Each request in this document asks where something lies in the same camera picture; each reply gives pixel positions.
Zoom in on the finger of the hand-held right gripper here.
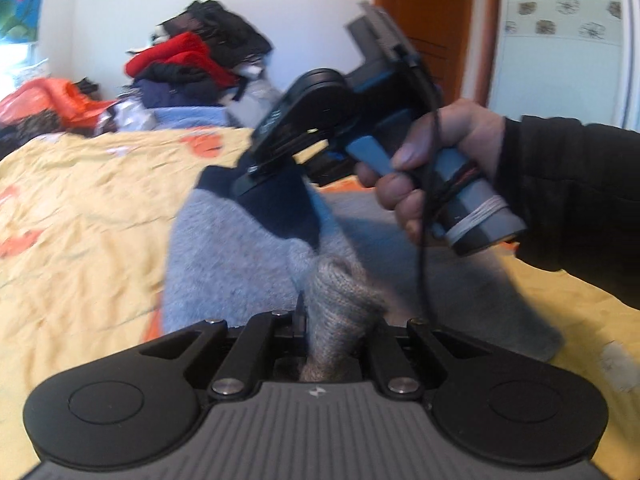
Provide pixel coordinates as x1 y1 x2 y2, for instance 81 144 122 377
231 152 307 199

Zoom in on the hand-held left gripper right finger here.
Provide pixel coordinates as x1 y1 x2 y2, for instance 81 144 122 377
362 317 493 402

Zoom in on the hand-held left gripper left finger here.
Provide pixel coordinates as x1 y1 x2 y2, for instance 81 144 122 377
140 292 307 402

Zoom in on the navy and grey knit sweater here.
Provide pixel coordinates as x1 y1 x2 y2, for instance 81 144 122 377
162 162 567 386

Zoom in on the person's right hand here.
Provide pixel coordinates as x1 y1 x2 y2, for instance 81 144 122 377
357 99 507 244

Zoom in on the white cloth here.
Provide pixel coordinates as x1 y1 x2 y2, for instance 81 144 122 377
235 57 267 82

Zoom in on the light blue knit sweater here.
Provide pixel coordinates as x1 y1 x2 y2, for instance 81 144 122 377
150 105 236 129

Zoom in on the dark navy jacket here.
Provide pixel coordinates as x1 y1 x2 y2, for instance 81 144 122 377
132 62 222 109

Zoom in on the black garment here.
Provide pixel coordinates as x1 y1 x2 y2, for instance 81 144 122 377
157 0 274 69

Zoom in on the brown wooden door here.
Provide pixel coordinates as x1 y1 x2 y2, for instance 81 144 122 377
375 0 502 109

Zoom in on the white crumpled plastic sheet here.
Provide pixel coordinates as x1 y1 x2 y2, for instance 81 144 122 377
97 100 157 134

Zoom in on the red garment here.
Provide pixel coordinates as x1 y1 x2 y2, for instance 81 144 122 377
125 32 239 87

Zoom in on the yellow printed bed blanket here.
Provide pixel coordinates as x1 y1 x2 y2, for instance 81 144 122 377
0 127 640 480

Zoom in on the orange plastic bag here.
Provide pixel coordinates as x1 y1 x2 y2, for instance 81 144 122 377
0 78 119 129

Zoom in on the leopard print cloth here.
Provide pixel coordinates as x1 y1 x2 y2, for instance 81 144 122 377
14 110 64 137

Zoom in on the white flower-patterned wardrobe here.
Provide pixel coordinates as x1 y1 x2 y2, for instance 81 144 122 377
492 0 640 134

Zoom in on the dark cloth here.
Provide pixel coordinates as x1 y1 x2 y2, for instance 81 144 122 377
0 127 22 161

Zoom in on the window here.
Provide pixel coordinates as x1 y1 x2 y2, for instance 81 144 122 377
0 40 43 92

